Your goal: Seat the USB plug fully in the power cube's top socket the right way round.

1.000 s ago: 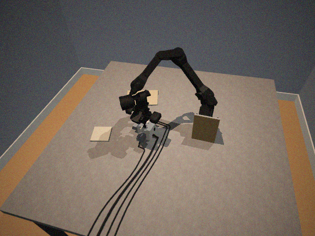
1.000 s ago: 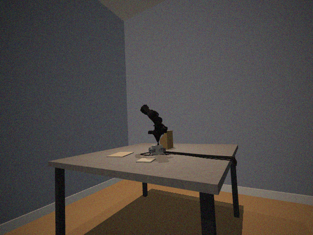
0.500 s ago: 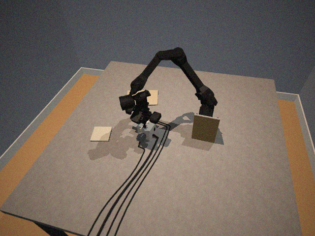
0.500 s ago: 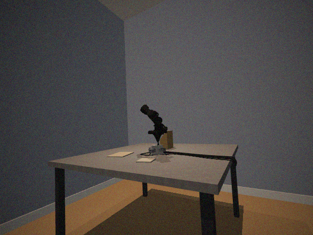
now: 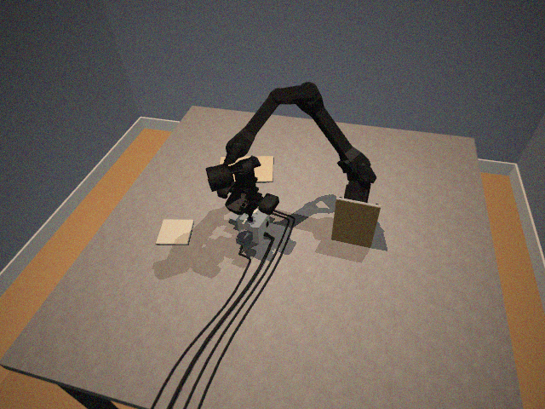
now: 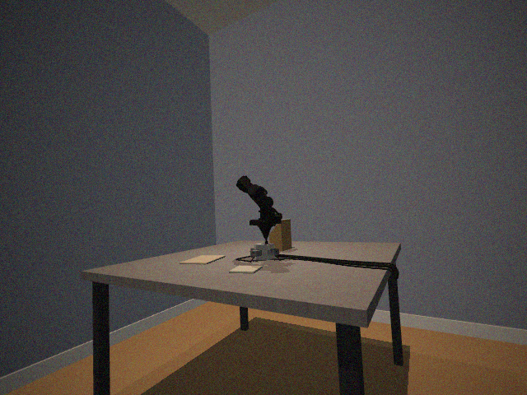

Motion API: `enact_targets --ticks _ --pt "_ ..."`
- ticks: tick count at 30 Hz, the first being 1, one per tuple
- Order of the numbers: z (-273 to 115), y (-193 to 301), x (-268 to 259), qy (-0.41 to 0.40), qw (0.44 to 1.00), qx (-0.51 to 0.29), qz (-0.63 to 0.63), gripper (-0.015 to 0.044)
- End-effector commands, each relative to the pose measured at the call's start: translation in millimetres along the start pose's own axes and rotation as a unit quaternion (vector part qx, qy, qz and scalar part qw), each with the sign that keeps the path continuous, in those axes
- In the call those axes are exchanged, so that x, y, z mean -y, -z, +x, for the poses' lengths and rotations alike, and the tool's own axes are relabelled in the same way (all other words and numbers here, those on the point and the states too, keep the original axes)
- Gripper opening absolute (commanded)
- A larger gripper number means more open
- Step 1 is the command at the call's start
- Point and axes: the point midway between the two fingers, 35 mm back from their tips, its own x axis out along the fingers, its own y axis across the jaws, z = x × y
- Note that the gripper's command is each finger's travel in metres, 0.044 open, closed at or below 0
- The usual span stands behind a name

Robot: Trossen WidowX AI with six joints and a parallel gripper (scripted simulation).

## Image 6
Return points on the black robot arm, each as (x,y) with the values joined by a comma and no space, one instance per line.
(259,195)

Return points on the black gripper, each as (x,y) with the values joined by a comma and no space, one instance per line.
(264,225)

